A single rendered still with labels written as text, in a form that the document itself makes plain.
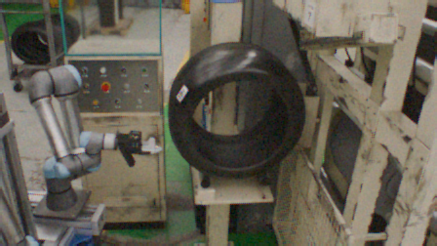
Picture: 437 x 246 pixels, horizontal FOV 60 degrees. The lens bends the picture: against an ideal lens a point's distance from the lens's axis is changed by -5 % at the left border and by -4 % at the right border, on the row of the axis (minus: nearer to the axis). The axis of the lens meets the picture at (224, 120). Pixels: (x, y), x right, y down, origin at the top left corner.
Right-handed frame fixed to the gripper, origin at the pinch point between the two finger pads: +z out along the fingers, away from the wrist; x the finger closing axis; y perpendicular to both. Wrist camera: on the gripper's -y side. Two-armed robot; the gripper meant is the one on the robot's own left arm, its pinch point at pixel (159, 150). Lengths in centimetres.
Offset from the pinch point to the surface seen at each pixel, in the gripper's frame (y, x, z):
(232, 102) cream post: 16.6, 25.3, 35.0
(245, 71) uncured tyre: 46, -12, 29
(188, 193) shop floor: -98, 103, 31
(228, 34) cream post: 51, 25, 27
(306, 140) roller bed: 3, 18, 77
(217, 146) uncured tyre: -3.7, 14.8, 29.1
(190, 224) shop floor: -98, 66, 30
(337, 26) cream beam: 73, -36, 51
